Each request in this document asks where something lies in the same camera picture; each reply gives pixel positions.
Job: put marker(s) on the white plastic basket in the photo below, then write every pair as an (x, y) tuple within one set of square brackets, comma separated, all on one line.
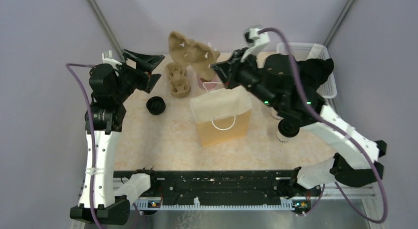
[(304, 51)]

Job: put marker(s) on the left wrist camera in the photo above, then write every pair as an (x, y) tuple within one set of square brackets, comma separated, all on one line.
[(107, 58)]

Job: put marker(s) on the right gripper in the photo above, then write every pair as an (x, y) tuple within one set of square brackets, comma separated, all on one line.
[(237, 66)]

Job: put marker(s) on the white paper coffee cup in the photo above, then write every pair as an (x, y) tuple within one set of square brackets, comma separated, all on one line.
[(274, 115)]

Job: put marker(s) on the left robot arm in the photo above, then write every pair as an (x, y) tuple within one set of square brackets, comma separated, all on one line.
[(112, 82)]

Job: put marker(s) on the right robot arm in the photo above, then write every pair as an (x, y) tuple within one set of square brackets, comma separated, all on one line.
[(290, 88)]

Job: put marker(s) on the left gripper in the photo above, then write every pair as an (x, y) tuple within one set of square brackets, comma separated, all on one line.
[(145, 62)]

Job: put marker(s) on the brown paper takeout bag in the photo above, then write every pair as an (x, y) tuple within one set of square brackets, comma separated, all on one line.
[(221, 115)]

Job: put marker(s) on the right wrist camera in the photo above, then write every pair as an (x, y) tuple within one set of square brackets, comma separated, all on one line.
[(256, 41)]

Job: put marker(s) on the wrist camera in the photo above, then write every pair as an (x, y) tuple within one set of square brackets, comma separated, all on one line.
[(256, 41), (107, 58)]

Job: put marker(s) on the stack of black lids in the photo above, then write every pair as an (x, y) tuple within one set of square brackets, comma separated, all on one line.
[(156, 105)]

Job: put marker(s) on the pink straw holder cup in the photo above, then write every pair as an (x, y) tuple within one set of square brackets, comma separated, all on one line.
[(208, 85)]

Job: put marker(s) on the single brown pulp cup carrier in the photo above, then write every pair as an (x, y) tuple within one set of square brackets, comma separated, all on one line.
[(188, 52)]

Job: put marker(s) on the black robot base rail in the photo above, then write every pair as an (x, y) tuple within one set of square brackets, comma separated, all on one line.
[(221, 190)]

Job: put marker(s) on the black cloth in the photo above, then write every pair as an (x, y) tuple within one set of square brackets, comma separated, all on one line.
[(314, 72)]

